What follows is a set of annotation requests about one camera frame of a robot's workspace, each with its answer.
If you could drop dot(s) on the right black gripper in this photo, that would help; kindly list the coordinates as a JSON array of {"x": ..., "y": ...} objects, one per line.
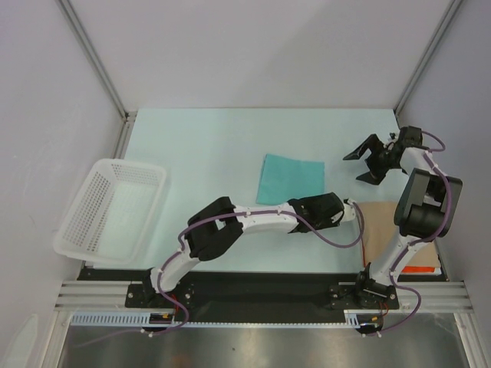
[{"x": 376, "y": 146}]

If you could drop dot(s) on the teal green t shirt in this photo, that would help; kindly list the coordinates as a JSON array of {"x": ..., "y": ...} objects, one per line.
[{"x": 283, "y": 178}]

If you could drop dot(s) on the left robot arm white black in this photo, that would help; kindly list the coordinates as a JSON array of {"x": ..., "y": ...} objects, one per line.
[{"x": 211, "y": 232}]

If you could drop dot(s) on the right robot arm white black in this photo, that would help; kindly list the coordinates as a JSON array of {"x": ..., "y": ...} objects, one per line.
[{"x": 424, "y": 212}]

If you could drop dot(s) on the folded beige t shirt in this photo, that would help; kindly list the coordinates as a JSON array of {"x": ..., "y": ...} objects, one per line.
[{"x": 379, "y": 220}]

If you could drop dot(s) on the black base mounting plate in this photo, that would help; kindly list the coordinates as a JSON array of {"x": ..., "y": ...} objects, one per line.
[{"x": 257, "y": 298}]

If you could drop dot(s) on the white plastic laundry basket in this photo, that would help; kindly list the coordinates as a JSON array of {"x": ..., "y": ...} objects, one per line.
[{"x": 114, "y": 212}]

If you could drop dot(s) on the white slotted cable duct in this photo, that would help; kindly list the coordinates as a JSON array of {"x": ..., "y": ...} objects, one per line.
[{"x": 166, "y": 319}]

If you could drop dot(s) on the right aluminium corner post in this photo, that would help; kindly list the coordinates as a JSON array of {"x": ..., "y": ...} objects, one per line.
[{"x": 440, "y": 32}]

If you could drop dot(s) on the aluminium corner post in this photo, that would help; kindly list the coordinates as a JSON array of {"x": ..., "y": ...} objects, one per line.
[
  {"x": 127, "y": 117},
  {"x": 440, "y": 32}
]

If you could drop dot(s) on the left aluminium corner post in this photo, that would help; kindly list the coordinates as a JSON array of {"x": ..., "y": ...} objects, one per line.
[{"x": 127, "y": 117}]

